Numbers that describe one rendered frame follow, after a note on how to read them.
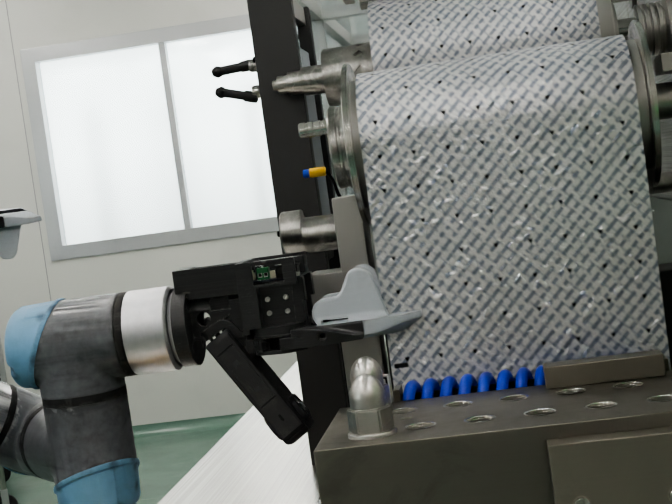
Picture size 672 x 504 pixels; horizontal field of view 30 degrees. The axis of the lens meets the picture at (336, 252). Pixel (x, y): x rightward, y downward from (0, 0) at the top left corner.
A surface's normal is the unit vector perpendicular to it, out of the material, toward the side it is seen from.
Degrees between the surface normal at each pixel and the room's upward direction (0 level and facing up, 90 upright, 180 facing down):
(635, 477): 90
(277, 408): 88
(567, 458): 90
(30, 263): 90
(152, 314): 61
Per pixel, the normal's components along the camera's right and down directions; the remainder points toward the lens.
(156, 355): -0.04, 0.53
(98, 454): 0.29, 0.01
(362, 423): -0.12, 0.07
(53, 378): -0.41, 0.11
